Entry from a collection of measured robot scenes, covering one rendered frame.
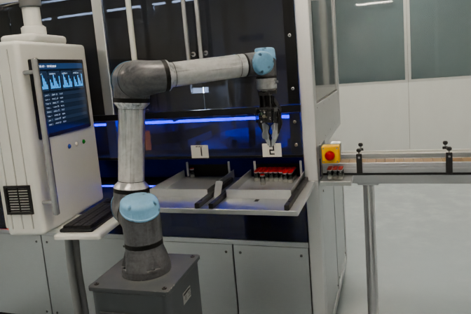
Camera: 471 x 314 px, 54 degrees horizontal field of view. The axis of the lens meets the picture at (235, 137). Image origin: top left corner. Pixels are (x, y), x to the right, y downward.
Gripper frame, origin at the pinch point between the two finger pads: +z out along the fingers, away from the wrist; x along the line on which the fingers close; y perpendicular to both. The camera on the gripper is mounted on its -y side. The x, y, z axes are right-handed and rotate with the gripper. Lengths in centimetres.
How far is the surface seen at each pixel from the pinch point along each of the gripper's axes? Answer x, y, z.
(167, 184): -53, -13, 21
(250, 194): -9.2, 1.3, 20.0
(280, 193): 2.5, 1.2, 19.1
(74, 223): -76, 23, 28
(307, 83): 10.1, -24.5, -20.9
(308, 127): 9.8, -24.7, -2.4
